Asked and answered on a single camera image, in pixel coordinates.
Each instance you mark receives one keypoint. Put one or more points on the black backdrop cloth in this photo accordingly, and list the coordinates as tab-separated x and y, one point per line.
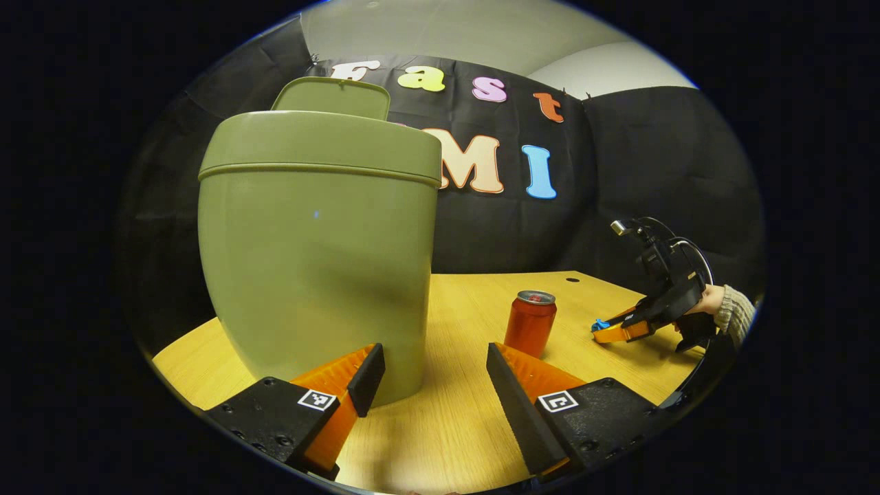
653	165

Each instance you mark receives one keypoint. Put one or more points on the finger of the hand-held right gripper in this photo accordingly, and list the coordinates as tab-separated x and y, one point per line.
629	315
625	332

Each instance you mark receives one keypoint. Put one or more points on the wooden desktop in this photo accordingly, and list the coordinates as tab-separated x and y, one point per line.
460	412

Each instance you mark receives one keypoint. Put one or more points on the red pop can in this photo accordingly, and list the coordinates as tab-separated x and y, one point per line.
529	326

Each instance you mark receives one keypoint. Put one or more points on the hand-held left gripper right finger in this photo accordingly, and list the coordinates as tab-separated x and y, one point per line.
515	412

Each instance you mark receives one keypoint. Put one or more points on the blue paper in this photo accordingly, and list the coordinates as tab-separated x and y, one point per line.
600	325

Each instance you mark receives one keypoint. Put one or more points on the green desktop garbage bin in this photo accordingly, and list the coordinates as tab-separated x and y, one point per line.
309	275

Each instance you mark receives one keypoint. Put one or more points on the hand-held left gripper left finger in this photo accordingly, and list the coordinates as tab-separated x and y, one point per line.
369	378

